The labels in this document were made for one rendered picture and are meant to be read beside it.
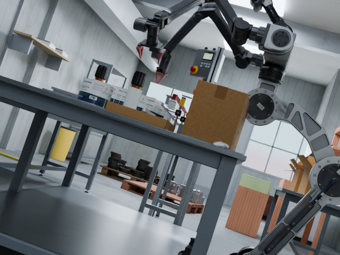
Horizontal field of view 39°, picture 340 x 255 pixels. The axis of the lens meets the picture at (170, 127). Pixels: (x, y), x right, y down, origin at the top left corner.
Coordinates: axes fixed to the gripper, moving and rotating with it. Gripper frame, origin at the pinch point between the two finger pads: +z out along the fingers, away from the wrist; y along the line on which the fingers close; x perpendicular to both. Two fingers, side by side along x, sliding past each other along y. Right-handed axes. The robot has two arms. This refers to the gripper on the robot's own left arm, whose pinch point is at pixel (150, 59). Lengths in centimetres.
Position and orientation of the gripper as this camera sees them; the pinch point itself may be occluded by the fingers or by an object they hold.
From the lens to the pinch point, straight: 248.1
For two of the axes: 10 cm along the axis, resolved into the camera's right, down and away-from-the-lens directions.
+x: -3.2, 5.2, -8.0
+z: -1.3, 8.1, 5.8
